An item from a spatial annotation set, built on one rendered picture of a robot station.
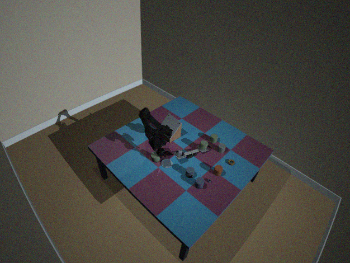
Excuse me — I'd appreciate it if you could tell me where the grey round dish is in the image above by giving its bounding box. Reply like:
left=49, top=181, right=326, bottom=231
left=161, top=159, right=173, bottom=168

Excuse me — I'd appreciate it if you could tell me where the brown cylinder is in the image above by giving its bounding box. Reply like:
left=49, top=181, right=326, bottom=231
left=214, top=165, right=223, bottom=176

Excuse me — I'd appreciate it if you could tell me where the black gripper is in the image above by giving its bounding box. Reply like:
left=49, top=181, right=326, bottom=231
left=148, top=141, right=165, bottom=157

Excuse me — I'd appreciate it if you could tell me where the grey balance beam with pans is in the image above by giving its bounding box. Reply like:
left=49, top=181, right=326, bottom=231
left=173, top=145, right=209, bottom=159

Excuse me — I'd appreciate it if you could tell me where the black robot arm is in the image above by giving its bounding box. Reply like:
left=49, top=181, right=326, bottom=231
left=139, top=107, right=173, bottom=149

